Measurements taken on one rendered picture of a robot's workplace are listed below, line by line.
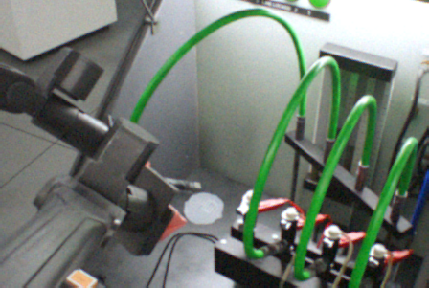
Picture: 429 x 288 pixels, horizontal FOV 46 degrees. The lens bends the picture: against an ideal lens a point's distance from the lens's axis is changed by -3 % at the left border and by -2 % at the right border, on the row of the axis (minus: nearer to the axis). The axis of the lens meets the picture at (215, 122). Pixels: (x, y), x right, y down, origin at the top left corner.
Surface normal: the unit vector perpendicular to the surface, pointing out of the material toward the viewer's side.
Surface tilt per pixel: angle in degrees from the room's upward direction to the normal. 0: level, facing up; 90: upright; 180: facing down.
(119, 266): 0
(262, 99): 90
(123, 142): 55
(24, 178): 0
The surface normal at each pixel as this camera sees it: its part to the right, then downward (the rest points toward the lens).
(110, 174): 0.02, 0.08
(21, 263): 0.54, -0.84
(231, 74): -0.55, 0.49
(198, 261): 0.00, -0.81
